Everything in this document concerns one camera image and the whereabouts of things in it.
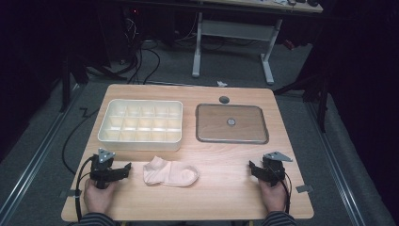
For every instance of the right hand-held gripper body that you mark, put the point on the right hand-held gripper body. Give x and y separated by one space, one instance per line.
273 171

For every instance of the crumpled white paper scrap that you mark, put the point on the crumpled white paper scrap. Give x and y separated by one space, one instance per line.
221 83

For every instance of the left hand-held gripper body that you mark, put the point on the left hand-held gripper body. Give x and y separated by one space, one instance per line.
102 171

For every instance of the white-legged wooden desk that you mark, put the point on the white-legged wooden desk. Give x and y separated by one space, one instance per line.
235 29

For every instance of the pale pink sock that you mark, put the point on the pale pink sock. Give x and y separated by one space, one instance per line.
171 172

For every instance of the person's right hand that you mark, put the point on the person's right hand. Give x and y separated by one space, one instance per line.
273 197

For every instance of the grey tape piece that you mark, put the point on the grey tape piece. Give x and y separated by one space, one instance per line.
304 188
70 193

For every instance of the person's left hand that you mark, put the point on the person's left hand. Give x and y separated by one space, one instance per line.
98 199

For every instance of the round grey table grommet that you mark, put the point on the round grey table grommet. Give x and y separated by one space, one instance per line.
224 100

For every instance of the metal floor rail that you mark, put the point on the metal floor rail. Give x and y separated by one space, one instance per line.
34 157
335 163

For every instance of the black metal stand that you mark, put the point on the black metal stand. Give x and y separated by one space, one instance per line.
321 94
66 84

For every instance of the white divided storage box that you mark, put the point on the white divided storage box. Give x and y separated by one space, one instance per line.
141 125

